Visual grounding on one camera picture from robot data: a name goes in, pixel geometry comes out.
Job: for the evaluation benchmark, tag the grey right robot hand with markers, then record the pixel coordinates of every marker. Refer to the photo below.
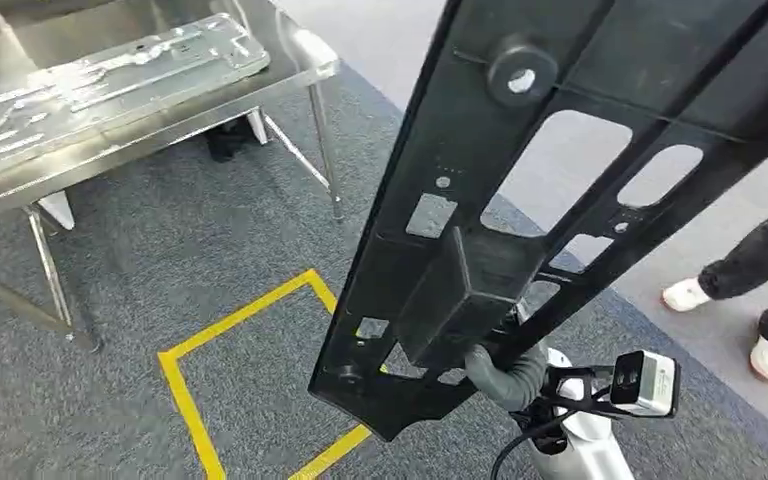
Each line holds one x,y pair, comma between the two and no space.
506,384

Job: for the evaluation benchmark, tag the black plastic plate frame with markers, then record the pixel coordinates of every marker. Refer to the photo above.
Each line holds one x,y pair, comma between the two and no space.
424,199

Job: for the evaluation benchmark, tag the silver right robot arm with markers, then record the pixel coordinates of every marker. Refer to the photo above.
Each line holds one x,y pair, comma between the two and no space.
589,450

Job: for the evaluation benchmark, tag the steel table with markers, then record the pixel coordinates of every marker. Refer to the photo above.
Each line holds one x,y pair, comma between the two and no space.
159,132

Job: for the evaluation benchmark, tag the shiny metal plate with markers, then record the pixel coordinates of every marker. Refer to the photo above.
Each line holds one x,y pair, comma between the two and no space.
92,93

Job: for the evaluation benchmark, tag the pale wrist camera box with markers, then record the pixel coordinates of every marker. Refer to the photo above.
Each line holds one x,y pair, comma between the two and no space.
646,384

